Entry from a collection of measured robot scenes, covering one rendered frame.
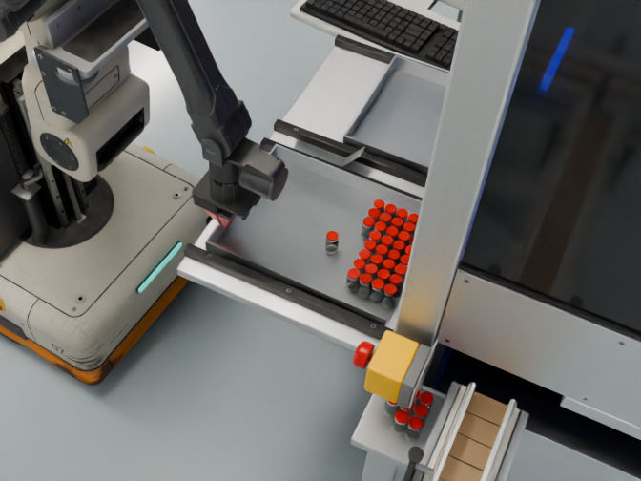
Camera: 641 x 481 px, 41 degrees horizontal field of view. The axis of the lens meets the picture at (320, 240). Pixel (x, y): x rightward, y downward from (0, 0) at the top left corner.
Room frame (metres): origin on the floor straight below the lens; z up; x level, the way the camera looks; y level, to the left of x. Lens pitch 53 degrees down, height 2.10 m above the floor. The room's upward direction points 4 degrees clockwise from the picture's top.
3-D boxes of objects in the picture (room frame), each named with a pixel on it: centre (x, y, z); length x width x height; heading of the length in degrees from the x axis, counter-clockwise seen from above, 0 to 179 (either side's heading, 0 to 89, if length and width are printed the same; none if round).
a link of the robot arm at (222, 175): (0.90, 0.15, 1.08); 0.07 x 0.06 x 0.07; 65
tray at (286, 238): (0.91, -0.01, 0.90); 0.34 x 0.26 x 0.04; 67
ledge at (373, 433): (0.56, -0.16, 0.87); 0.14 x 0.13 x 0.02; 68
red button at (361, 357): (0.61, -0.08, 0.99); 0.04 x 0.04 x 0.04; 68
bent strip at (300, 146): (1.10, 0.00, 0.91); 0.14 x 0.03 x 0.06; 67
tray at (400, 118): (1.18, -0.24, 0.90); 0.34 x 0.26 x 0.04; 68
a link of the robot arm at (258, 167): (0.89, 0.12, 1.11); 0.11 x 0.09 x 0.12; 65
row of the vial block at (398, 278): (0.85, -0.15, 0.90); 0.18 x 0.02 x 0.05; 157
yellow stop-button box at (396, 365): (0.59, -0.12, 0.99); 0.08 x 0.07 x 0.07; 68
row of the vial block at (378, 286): (0.86, -0.13, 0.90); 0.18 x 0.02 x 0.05; 157
